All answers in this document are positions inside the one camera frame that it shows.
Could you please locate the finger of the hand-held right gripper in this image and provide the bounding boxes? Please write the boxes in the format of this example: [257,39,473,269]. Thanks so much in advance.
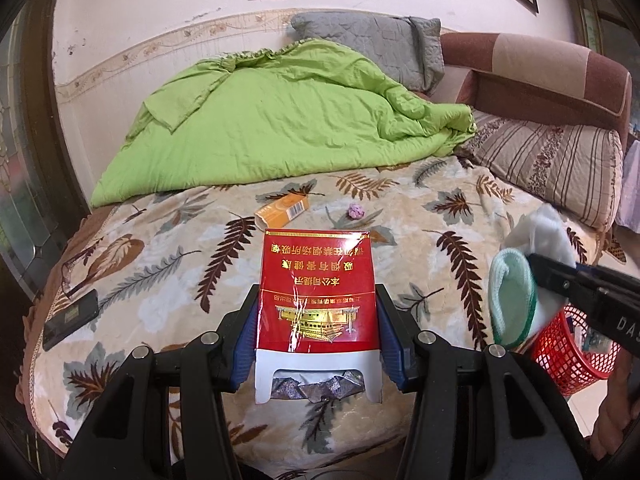
[527,253,640,312]

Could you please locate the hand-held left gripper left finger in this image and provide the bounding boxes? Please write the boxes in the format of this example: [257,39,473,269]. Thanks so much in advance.
[57,284,261,480]

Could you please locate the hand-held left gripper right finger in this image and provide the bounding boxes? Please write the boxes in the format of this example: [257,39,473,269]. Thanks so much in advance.
[375,284,598,480]

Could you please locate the green white tissue packet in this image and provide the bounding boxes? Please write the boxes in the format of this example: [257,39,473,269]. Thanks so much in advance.
[487,204,578,352]

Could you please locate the red mesh basket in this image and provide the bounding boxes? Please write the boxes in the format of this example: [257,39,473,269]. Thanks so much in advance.
[531,305,622,397]

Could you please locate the red cigarette pack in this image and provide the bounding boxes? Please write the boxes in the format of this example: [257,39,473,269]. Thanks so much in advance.
[254,230,383,406]

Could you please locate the person's right forearm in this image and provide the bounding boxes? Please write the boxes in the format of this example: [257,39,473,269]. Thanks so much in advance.
[587,350,640,461]

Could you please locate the pale lilac cloth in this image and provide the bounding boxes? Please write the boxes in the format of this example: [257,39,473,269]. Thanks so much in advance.
[614,140,640,235]

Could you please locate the striped floral pillow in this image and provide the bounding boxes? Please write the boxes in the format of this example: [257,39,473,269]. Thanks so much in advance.
[465,110,625,233]

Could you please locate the orange small carton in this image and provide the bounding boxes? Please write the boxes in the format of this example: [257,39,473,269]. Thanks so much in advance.
[254,199,309,232]

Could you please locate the leaf print blanket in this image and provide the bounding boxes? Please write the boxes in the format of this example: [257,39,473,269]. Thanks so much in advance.
[15,157,608,466]

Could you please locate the black phone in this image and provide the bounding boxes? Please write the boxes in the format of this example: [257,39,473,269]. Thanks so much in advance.
[42,289,100,352]

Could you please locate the brown padded headboard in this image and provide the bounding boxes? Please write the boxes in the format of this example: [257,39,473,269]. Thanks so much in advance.
[430,32,633,156]

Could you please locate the eyeglasses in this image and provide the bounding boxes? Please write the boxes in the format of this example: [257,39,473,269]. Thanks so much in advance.
[61,247,108,301]

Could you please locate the green quilt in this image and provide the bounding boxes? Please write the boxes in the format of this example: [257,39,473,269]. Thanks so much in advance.
[90,42,478,208]

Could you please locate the grey quilted pillow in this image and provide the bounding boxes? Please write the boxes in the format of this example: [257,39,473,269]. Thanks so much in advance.
[291,11,446,92]

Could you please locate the dark wooden door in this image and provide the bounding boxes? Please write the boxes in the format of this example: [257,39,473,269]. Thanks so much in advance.
[0,0,93,301]

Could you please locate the wooden window frame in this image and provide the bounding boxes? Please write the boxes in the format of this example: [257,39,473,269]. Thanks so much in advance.
[560,0,640,61]

